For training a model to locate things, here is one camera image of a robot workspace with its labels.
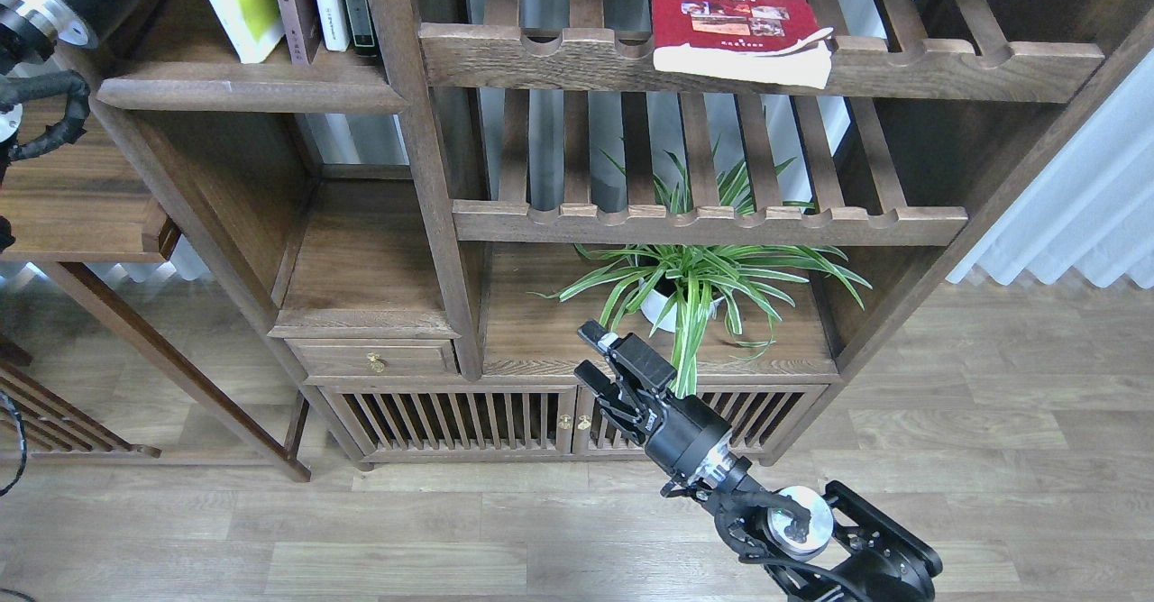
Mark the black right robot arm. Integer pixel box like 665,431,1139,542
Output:
574,319,943,601

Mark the white plant pot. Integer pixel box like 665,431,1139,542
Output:
638,278,724,334

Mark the green spider plant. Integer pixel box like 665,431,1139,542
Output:
532,138,872,400

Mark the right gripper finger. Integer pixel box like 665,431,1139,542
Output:
574,360,640,441
577,319,676,400

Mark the wooden side table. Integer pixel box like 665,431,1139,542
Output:
3,72,312,482

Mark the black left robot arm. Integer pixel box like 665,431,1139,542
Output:
1,0,140,172

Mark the dark wooden bookshelf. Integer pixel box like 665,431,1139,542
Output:
55,0,1151,465

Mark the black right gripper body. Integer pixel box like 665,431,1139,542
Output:
631,387,733,495

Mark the red book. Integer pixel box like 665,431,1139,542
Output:
651,0,833,90

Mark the brass drawer knob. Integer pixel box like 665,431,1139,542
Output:
366,352,387,375

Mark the white curtain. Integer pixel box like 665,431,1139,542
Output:
947,53,1153,289

